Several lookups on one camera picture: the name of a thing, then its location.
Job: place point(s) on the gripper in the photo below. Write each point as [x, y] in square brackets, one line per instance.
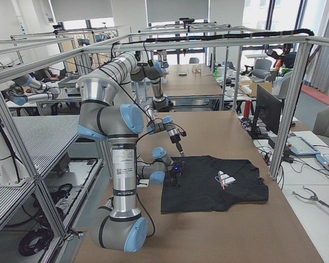
[177, 142]
[173, 173]

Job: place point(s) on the black graphic t-shirt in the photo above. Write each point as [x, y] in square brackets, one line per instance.
[213, 184]

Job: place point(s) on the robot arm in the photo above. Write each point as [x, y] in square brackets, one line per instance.
[158, 102]
[118, 103]

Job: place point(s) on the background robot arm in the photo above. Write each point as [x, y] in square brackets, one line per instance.
[27, 89]

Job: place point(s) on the black Huawei monitor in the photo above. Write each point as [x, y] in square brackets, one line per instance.
[268, 110]

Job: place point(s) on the teach pendant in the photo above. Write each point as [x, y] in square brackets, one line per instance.
[300, 147]

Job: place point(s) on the metal grabber tool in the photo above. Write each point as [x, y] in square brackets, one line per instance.
[313, 197]

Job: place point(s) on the aluminium frame post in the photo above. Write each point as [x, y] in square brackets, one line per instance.
[290, 106]

